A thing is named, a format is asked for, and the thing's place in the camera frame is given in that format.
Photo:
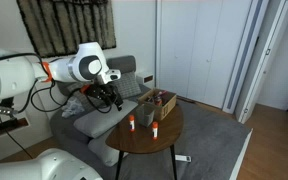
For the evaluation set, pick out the brown wooden storage box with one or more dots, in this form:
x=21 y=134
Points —
x=165 y=105

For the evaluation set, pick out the light grey seat cushion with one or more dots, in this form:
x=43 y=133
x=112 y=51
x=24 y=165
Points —
x=104 y=150

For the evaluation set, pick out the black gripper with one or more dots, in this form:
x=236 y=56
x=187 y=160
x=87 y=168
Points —
x=100 y=91

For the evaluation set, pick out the dark wooden side table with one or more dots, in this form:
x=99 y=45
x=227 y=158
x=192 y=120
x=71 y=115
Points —
x=144 y=136

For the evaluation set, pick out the long light grey pillow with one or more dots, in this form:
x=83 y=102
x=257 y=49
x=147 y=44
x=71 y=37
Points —
x=100 y=119

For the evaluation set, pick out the crumpled pale grey cloth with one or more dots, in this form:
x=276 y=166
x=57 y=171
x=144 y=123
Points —
x=72 y=108

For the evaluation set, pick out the white glue stick orange cap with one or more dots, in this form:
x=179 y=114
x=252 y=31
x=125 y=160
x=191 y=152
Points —
x=131 y=124
x=155 y=130

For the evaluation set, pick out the dark grey sofa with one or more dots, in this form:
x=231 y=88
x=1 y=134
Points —
x=64 y=130

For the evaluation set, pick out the white sliding door frame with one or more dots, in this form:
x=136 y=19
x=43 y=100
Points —
x=254 y=63

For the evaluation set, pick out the white wall box dark inset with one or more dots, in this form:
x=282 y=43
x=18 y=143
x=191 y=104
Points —
x=146 y=78

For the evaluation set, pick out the white remote control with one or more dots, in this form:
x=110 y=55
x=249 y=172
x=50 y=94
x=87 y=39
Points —
x=183 y=158

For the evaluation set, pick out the grey floor rug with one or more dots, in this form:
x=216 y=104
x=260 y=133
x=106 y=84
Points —
x=210 y=143

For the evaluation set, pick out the grey pen holder cup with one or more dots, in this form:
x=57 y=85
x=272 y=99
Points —
x=145 y=116

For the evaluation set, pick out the dark striped wall tapestry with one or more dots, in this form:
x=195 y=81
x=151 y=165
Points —
x=67 y=23

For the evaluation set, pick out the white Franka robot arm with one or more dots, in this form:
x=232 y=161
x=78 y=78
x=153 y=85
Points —
x=10 y=73

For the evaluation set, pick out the white wardrobe doors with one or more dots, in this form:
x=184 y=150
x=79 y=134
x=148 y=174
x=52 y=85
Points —
x=197 y=50

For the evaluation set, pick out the red item in box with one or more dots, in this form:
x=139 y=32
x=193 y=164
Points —
x=158 y=100

